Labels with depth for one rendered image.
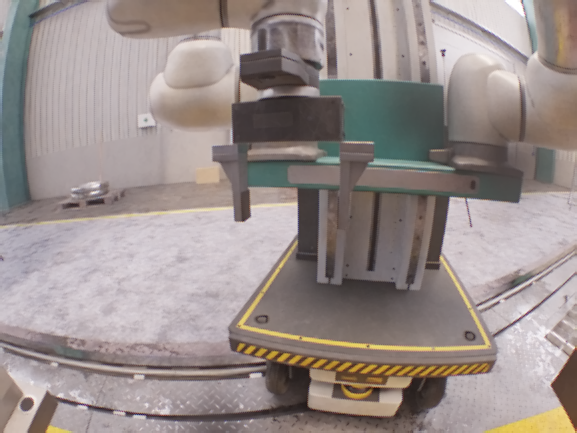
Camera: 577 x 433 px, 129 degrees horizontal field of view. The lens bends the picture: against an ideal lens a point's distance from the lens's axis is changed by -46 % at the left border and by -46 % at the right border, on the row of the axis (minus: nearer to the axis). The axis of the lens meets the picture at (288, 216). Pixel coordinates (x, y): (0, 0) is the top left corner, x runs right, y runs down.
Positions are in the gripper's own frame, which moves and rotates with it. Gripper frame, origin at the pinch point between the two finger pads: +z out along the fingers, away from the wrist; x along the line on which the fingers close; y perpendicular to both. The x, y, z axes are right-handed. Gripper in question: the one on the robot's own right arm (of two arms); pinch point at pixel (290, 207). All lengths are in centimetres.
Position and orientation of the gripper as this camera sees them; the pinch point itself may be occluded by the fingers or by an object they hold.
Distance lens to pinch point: 32.2
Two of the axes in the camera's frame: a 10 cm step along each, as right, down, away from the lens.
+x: -9.6, -0.6, 2.7
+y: 2.7, -2.7, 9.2
